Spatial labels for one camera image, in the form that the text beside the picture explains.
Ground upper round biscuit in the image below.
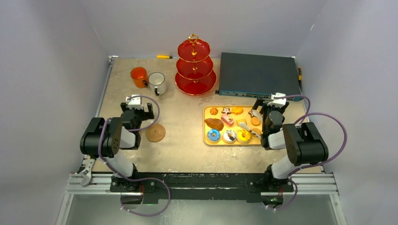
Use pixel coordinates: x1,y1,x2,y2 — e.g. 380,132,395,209
251,117,261,126

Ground dark network switch box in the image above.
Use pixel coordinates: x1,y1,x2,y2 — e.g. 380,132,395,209
215,52,302,102

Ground white-iced star cookie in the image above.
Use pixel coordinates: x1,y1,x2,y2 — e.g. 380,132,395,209
222,107,231,115

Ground chocolate star cookie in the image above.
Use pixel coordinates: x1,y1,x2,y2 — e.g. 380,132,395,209
248,110,255,118

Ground orange mug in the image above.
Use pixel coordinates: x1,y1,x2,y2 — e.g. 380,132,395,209
130,67,148,88

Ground red three-tier cake stand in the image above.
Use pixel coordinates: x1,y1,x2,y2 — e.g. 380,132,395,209
175,34,217,96

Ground round biscuit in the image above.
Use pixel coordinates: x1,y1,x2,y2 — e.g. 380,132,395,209
251,117,261,126
251,128,261,136

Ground yellow black tool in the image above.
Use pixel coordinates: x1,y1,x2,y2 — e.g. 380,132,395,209
298,67,302,81

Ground yellow serving tray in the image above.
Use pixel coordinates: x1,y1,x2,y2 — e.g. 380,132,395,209
202,105,262,147

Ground yellow frosted donut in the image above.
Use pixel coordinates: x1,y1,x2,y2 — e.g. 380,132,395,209
237,129,252,144

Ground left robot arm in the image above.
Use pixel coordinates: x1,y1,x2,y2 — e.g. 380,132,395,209
79,103,155,192

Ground lower round biscuit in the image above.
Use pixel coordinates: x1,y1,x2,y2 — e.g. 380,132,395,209
251,128,261,136

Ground metal white-tipped tongs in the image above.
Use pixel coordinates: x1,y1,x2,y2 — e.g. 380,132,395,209
237,109,262,139

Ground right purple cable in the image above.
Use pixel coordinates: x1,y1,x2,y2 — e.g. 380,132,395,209
264,94,348,212

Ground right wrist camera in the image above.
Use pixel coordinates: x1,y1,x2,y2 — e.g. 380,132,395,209
267,92,287,108

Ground white chocolate-drizzled donut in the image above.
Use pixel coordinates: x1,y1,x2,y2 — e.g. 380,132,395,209
222,129,237,144

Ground black base frame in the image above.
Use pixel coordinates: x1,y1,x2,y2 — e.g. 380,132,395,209
110,172,294,204

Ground white enamel mug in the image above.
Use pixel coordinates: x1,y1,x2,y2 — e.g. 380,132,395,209
148,72,167,96

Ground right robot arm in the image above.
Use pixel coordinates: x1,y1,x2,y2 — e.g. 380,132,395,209
253,99,329,191

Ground silver wrench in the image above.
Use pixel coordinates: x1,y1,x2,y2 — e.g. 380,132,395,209
79,155,96,187

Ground orange fish-shaped cake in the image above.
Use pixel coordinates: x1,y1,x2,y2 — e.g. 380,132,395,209
231,107,244,115

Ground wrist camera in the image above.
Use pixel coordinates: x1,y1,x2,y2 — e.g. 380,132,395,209
126,95,144,110
267,92,287,108

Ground swirl butter cookie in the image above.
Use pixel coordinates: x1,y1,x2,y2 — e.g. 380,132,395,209
209,107,218,115

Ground pink layered cake slice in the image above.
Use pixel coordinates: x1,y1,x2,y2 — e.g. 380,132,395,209
221,114,235,127

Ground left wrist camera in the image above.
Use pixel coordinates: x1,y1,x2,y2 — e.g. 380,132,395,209
126,95,144,110

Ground brown bread pastry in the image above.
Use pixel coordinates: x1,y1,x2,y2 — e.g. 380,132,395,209
204,118,224,131

